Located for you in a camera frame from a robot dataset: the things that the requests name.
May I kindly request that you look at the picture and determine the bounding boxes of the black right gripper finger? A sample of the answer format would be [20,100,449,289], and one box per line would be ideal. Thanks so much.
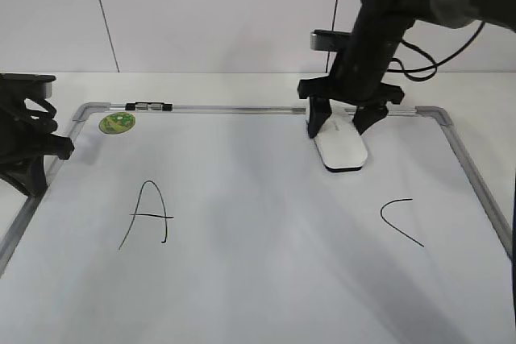
[307,97,332,138]
[352,104,389,135]

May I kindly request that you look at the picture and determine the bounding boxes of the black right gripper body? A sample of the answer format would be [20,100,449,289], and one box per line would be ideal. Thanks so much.
[298,9,405,106]

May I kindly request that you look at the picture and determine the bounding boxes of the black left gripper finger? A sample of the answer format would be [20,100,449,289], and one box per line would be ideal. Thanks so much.
[1,157,47,197]

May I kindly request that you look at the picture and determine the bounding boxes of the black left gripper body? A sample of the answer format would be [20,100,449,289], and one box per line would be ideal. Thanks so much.
[1,87,74,164]

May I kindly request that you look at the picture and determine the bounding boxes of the white board eraser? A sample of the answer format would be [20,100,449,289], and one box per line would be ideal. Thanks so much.
[313,106,368,173]

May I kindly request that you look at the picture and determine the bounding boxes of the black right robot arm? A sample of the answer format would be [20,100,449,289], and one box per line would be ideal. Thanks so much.
[298,0,515,139]

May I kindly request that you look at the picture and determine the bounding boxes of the round green magnet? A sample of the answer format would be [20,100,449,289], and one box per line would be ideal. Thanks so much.
[98,112,136,135]

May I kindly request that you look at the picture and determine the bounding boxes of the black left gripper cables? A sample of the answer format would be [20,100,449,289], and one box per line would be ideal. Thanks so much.
[18,96,58,138]

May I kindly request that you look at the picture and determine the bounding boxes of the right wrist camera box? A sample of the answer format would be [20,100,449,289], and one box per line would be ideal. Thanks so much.
[310,30,351,52]

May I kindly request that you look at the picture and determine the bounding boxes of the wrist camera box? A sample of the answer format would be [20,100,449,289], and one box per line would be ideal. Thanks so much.
[1,73,56,99]
[310,30,351,52]

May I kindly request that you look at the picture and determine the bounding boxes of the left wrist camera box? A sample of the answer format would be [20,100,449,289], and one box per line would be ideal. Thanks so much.
[1,73,56,99]

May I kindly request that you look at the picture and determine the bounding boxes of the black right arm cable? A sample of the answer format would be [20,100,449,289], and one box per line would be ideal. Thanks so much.
[386,19,487,82]

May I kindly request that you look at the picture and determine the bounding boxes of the black and silver frame clip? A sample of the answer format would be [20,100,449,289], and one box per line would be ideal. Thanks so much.
[124,102,173,112]

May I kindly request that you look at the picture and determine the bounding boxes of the white board with grey frame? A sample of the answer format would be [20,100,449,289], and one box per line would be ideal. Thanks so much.
[1,103,515,343]

